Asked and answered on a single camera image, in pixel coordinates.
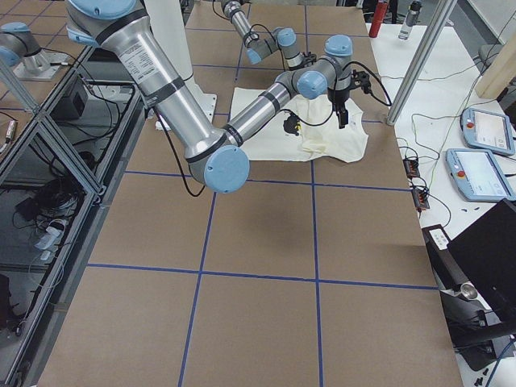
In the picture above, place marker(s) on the wooden beam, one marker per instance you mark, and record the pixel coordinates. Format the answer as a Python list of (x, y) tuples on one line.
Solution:
[(502, 70)]

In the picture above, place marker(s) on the black box under table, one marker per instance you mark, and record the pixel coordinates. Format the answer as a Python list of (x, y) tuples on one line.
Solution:
[(74, 100)]

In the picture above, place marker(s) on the white pedestal column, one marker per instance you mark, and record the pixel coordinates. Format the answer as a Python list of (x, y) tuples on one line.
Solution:
[(168, 27)]

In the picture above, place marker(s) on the upper red circuit board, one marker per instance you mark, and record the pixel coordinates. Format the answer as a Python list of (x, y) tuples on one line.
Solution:
[(411, 167)]

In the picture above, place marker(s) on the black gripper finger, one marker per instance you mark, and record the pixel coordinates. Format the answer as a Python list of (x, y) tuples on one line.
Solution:
[(344, 117), (339, 115)]

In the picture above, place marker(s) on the far blue teach pendant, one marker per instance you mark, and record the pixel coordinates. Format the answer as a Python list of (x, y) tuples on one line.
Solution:
[(487, 130)]

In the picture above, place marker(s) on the red water bottle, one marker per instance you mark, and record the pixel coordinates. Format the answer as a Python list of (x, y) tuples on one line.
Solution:
[(378, 17)]

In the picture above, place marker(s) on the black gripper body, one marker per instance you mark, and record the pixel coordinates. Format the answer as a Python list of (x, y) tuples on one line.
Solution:
[(335, 97), (310, 59)]

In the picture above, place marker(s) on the blue teach pendant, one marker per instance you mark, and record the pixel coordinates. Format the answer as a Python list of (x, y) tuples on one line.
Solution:
[(477, 175), (487, 130)]

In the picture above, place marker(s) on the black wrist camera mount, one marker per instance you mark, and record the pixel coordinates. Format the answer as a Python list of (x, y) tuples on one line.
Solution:
[(361, 80)]

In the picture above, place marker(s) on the cream long-sleeve cat shirt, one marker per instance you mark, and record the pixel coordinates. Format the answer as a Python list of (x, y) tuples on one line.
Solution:
[(324, 138)]

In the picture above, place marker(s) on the red circuit board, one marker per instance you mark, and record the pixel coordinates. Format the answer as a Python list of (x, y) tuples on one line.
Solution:
[(420, 198), (411, 167)]

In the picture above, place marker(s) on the lower red circuit board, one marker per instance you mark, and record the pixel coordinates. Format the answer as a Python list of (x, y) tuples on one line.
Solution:
[(420, 198)]

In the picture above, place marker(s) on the near blue teach pendant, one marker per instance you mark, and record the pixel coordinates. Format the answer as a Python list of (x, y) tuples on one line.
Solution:
[(477, 175)]

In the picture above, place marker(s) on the aluminium frame cabinet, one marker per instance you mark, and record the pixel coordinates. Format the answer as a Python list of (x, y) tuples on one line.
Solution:
[(66, 138)]

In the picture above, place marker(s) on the aluminium frame post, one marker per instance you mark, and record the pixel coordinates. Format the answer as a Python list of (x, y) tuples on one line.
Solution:
[(439, 19)]

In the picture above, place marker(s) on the white power strip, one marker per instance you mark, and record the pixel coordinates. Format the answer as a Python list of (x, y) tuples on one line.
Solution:
[(54, 230)]

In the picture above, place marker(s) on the clear grey-capped bottle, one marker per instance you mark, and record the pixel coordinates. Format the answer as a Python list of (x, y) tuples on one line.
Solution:
[(410, 20)]

